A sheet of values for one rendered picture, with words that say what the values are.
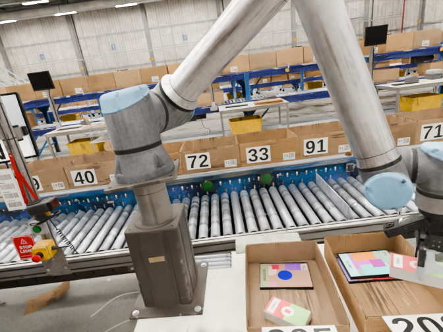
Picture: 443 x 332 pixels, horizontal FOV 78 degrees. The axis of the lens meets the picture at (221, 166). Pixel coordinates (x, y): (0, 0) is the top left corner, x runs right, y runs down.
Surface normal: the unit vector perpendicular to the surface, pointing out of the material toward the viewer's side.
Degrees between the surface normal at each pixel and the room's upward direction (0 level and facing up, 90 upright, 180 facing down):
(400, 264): 0
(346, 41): 77
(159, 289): 90
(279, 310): 0
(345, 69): 85
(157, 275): 90
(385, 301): 2
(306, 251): 89
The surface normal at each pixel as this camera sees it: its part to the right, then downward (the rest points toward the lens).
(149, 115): 0.88, -0.02
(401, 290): -0.11, -0.93
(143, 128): 0.64, 0.11
